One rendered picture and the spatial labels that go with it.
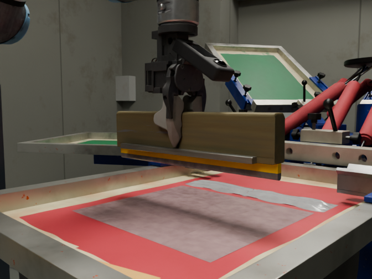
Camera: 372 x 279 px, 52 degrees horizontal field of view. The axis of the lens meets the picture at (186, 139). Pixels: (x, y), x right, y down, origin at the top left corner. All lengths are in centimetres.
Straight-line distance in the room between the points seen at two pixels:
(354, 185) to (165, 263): 45
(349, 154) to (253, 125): 53
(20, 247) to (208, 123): 33
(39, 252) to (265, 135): 34
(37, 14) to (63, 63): 53
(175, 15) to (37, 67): 338
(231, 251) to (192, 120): 23
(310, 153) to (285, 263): 71
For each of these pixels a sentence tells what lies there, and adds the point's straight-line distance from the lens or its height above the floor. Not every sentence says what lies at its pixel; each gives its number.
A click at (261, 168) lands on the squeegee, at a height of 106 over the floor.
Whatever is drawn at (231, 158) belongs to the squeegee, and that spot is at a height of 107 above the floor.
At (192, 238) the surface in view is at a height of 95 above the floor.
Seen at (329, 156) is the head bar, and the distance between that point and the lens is 110.
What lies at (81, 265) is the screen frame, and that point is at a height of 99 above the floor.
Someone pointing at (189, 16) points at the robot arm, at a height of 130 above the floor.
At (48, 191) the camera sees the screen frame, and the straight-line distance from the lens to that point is 83.
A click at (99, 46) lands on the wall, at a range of 465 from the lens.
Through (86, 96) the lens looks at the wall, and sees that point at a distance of 444.
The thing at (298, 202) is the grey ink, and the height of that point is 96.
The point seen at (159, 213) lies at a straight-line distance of 72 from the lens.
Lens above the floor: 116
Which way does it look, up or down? 6 degrees down
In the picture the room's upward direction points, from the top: straight up
